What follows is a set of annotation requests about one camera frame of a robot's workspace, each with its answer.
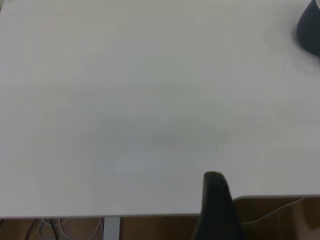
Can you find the grey metal table leg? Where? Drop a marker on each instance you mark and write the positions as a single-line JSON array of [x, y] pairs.
[[111, 230]]

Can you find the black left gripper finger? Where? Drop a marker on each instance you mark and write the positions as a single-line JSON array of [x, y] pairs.
[[217, 212]]

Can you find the dark grey ceramic mug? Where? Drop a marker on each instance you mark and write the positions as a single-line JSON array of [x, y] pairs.
[[311, 30]]

